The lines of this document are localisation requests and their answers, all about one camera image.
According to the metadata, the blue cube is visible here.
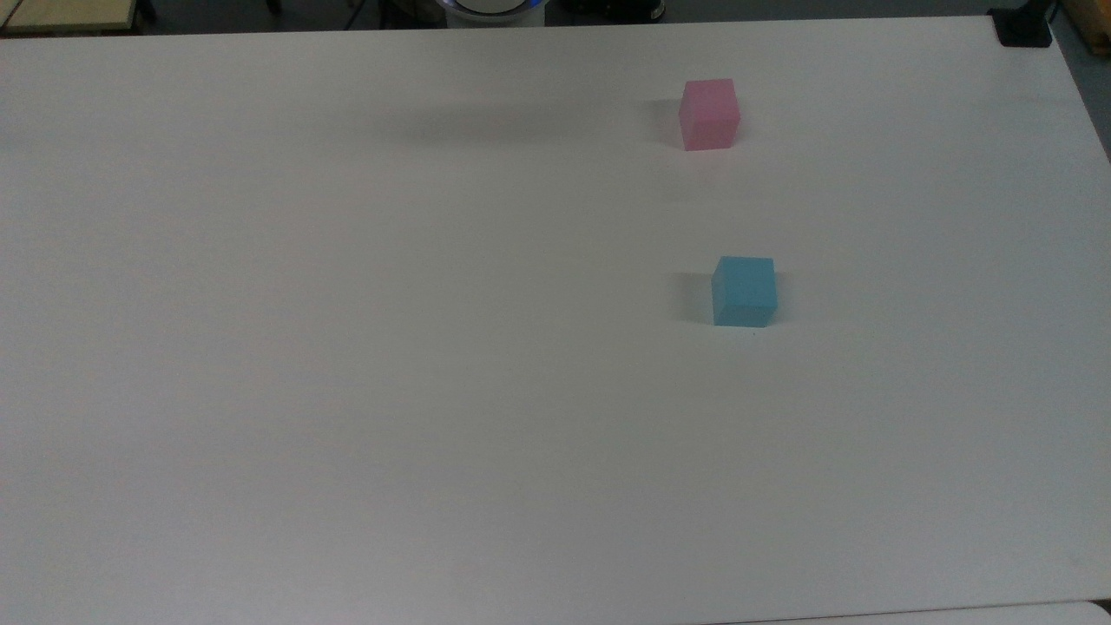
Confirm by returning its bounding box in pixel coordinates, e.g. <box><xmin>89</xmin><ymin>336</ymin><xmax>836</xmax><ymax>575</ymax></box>
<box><xmin>711</xmin><ymin>255</ymin><xmax>778</xmax><ymax>328</ymax></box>

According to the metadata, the pink cube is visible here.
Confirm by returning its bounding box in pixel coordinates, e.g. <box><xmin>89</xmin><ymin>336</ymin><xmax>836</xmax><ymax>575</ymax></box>
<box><xmin>679</xmin><ymin>78</ymin><xmax>741</xmax><ymax>153</ymax></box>

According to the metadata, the dark equipment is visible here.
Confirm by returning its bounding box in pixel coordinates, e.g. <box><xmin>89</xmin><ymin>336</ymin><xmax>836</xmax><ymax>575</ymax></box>
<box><xmin>555</xmin><ymin>0</ymin><xmax>667</xmax><ymax>24</ymax></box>

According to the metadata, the black table clamp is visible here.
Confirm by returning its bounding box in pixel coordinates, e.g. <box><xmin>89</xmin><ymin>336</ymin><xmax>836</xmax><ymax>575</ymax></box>
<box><xmin>988</xmin><ymin>5</ymin><xmax>1055</xmax><ymax>49</ymax></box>

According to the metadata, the light wooden furniture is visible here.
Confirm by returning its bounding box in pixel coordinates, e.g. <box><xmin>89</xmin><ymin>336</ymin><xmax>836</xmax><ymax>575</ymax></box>
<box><xmin>0</xmin><ymin>0</ymin><xmax>140</xmax><ymax>36</ymax></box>

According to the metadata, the wooden board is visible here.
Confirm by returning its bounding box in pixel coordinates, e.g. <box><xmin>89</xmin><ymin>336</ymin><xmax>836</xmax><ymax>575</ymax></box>
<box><xmin>1057</xmin><ymin>0</ymin><xmax>1111</xmax><ymax>58</ymax></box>

